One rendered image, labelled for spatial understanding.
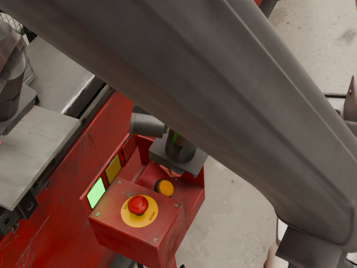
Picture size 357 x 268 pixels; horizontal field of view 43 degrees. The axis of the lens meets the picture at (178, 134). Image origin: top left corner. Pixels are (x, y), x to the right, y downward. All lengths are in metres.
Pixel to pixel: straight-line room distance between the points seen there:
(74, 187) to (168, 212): 0.29
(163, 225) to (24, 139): 0.30
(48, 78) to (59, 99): 0.07
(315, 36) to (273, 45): 2.39
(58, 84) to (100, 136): 0.18
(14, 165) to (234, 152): 0.58
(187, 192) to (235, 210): 0.81
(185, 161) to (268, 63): 0.68
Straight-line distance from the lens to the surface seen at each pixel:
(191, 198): 0.99
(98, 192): 0.90
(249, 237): 1.74
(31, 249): 1.04
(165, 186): 0.98
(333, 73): 2.36
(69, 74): 1.04
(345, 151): 0.24
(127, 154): 0.95
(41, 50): 1.13
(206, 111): 0.15
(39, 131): 0.76
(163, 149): 0.85
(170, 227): 0.88
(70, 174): 1.06
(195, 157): 0.85
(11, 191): 0.71
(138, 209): 0.86
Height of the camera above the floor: 1.54
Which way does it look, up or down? 49 degrees down
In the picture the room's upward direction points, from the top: 6 degrees counter-clockwise
